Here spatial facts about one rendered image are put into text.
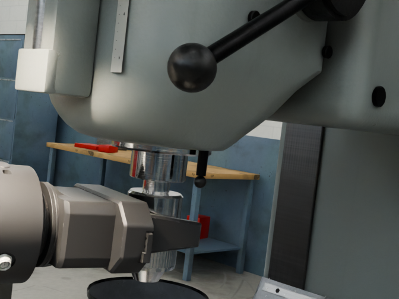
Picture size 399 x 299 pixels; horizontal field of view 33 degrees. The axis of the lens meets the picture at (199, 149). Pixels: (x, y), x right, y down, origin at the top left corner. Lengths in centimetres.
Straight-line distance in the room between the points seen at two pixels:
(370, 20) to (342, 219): 37
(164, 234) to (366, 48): 22
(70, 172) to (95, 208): 750
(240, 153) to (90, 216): 554
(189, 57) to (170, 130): 10
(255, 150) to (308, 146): 501
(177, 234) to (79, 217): 9
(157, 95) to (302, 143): 48
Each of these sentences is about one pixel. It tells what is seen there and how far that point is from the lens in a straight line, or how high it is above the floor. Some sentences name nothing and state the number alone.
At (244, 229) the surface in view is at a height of 39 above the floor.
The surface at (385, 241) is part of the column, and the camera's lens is 85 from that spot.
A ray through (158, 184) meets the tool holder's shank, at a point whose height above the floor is 128.
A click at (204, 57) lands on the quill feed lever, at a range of 39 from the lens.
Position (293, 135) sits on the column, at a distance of 92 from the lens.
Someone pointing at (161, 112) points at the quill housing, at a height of 134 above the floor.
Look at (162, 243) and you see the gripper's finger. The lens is 54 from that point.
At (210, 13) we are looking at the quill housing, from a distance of 46.
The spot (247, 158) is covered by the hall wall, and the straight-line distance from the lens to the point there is 597.
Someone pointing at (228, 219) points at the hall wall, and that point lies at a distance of 611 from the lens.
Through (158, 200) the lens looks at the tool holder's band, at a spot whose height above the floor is 127.
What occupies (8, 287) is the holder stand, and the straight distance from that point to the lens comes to 83.
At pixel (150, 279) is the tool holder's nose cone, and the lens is 56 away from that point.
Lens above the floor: 134
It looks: 3 degrees down
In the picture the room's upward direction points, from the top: 7 degrees clockwise
